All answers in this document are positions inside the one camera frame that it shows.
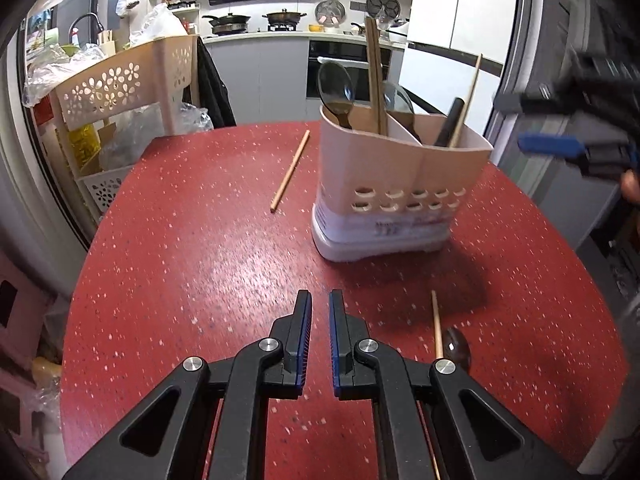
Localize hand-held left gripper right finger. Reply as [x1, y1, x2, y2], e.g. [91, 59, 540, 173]
[328, 289, 581, 480]

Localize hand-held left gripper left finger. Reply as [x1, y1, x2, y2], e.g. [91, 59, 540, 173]
[62, 290, 314, 480]

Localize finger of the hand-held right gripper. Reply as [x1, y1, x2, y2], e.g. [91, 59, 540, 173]
[492, 84, 569, 115]
[517, 132, 589, 163]

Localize blue patterned wooden chopstick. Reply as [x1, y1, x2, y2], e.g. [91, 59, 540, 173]
[449, 53, 484, 149]

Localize beige plastic utensil holder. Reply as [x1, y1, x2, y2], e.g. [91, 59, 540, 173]
[311, 105, 495, 264]

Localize white refrigerator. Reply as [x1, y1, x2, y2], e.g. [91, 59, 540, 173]
[399, 0, 522, 107]

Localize round metal steamer rack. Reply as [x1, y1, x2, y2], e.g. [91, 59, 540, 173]
[366, 0, 402, 19]

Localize black built-in oven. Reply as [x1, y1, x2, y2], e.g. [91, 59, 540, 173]
[306, 39, 394, 115]

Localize silver hanging strainer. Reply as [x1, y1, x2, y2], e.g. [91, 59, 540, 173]
[314, 0, 347, 27]

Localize white perforated basket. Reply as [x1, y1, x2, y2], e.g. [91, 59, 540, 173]
[76, 164, 137, 217]

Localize black lidded wok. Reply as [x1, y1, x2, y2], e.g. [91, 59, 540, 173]
[262, 8, 308, 29]

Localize clear plastic bags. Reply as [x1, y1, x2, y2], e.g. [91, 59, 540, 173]
[99, 102, 215, 172]

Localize black hanging cloth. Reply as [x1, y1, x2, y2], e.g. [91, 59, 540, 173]
[181, 35, 238, 129]

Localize yellow packet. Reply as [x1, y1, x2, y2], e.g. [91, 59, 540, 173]
[66, 124, 104, 172]

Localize beige perforated storage rack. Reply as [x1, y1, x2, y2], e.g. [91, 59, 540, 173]
[51, 34, 200, 213]

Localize chrome kitchen faucet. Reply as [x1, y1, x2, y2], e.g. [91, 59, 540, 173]
[67, 12, 105, 47]

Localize grey sliding door frame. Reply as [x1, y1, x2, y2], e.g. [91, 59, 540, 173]
[482, 0, 573, 173]

